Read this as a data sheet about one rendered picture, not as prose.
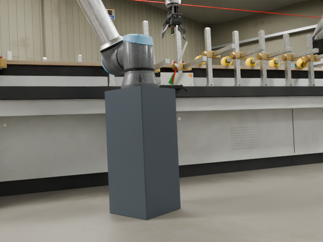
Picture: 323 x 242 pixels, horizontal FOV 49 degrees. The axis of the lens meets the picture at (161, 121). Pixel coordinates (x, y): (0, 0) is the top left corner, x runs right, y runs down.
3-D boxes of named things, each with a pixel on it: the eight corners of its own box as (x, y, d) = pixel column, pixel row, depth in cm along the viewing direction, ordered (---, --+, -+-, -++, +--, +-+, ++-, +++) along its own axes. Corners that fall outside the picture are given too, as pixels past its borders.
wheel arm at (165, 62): (170, 65, 224) (169, 58, 224) (165, 64, 222) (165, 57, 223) (147, 75, 264) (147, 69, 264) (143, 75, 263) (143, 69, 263)
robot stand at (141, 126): (180, 208, 175) (175, 88, 176) (146, 220, 156) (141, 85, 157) (144, 203, 191) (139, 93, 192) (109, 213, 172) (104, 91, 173)
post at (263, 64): (267, 88, 284) (264, 30, 284) (263, 88, 282) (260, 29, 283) (264, 89, 287) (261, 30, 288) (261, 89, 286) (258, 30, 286)
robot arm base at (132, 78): (167, 89, 175) (166, 69, 175) (140, 86, 161) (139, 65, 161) (139, 92, 188) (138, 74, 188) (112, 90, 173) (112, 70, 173)
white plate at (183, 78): (193, 86, 258) (193, 72, 258) (161, 86, 249) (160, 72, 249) (193, 86, 259) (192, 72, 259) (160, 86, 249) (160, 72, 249)
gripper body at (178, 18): (170, 23, 205) (170, 2, 206) (166, 27, 214) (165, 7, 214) (183, 23, 208) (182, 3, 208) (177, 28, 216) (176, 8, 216)
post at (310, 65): (315, 89, 302) (312, 34, 303) (311, 89, 301) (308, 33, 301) (312, 90, 305) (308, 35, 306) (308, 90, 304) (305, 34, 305)
